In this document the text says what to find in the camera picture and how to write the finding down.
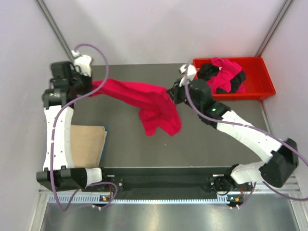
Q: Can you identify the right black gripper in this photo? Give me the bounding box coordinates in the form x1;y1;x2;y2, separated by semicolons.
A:
167;77;202;113

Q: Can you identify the pink t shirt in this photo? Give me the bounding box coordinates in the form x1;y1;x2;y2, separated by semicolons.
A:
92;78;181;136

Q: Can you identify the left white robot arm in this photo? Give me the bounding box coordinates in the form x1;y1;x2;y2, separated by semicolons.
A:
36;58;109;192

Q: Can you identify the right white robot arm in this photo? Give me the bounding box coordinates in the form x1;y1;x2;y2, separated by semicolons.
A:
167;79;299;191

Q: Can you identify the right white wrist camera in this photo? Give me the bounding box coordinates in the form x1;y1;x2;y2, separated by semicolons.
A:
179;64;197;87

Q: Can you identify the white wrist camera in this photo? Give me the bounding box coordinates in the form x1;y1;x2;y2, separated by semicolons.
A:
179;64;197;87
71;50;93;77

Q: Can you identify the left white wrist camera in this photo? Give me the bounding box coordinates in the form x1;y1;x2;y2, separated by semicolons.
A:
71;50;93;77

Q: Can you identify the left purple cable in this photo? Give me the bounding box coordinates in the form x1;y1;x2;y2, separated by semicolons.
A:
49;43;119;212

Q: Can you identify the purple cable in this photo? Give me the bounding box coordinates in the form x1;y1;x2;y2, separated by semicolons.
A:
49;43;119;212
184;63;308;203

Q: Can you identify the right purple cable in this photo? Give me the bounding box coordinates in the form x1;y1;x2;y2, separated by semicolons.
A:
184;63;308;203

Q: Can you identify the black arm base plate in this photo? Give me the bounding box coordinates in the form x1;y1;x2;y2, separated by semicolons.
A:
81;167;244;193

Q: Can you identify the aluminium frame rail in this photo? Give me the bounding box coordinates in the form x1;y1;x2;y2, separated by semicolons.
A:
38;173;301;193

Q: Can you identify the grey slotted cable duct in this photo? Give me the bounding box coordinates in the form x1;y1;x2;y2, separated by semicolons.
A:
48;192;245;205

